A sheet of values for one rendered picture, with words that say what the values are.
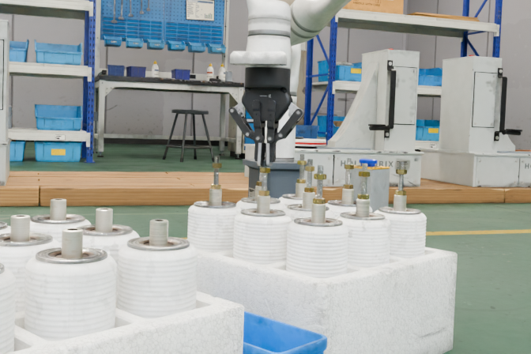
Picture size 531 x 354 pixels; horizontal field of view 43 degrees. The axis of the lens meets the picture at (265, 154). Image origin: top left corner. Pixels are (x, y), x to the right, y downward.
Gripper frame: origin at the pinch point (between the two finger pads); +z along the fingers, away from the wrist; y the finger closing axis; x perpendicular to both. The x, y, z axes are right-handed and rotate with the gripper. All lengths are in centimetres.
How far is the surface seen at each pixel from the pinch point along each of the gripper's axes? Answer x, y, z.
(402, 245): -10.4, -22.5, 15.4
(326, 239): 9.9, -12.4, 11.8
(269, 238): 4.1, -2.3, 13.3
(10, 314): 53, 11, 14
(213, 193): -4.5, 10.4, 7.6
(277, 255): 3.2, -3.5, 16.2
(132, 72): -489, 262, -46
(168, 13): -554, 253, -113
